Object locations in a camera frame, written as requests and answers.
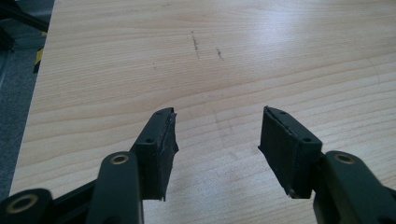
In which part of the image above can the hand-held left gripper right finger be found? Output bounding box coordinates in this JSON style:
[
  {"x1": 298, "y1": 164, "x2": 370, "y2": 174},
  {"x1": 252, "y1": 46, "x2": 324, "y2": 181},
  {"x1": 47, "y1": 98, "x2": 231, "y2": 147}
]
[{"x1": 258, "y1": 105, "x2": 324, "y2": 200}]

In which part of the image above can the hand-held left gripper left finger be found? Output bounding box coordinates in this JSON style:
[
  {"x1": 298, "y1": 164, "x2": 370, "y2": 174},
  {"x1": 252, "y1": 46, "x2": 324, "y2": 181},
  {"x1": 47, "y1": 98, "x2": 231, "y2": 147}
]
[{"x1": 129, "y1": 106, "x2": 180, "y2": 202}]

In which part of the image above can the yellow and black striped tape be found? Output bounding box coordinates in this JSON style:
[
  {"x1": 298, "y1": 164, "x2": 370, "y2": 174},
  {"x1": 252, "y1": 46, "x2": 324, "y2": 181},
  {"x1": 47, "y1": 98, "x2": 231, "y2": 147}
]
[{"x1": 32, "y1": 30, "x2": 49, "y2": 75}]

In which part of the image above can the black metal stand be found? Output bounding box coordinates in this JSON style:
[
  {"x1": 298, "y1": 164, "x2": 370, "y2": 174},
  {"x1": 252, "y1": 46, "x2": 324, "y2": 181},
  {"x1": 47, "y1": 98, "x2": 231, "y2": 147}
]
[{"x1": 0, "y1": 0, "x2": 50, "y2": 51}]

